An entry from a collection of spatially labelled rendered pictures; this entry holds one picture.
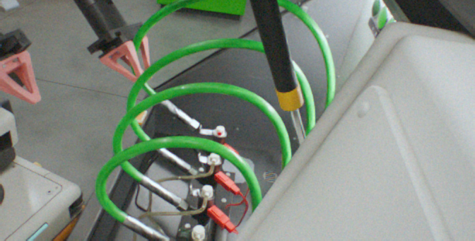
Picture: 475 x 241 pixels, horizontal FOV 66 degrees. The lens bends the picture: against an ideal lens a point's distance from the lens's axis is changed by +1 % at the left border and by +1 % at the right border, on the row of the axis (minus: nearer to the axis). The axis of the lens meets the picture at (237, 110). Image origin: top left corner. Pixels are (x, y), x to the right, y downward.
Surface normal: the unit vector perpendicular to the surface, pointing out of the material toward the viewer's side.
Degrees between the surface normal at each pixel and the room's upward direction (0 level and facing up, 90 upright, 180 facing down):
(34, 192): 0
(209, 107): 90
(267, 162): 0
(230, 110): 90
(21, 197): 0
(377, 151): 76
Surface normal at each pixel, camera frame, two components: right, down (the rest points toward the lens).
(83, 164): 0.15, -0.79
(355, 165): -0.92, -0.36
